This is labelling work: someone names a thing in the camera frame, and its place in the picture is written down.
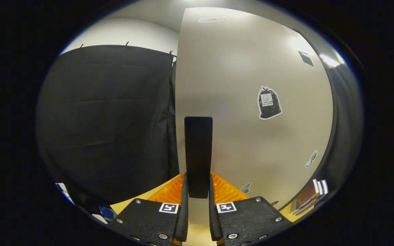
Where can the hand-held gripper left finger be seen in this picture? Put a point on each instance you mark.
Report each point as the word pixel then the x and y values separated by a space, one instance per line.
pixel 182 218

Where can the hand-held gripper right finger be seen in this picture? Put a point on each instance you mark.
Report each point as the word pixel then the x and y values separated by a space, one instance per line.
pixel 214 218

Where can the grey cabinet door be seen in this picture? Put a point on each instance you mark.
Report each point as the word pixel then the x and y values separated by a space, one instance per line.
pixel 238 85

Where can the small blue object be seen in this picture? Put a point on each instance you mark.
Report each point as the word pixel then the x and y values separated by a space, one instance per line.
pixel 107 212

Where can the black backdrop cloth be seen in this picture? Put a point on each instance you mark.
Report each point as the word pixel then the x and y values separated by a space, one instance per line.
pixel 104 119

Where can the small ceiling light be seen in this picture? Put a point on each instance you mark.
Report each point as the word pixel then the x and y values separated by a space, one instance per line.
pixel 329 60

